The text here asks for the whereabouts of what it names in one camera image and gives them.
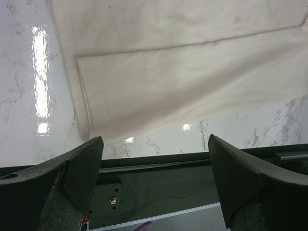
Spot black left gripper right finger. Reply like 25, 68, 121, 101
208, 135, 308, 231

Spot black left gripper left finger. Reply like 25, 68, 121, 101
0, 137, 104, 231

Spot cream white t shirt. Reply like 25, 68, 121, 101
52, 0, 308, 144

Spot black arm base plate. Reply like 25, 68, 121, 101
82, 151, 220, 230

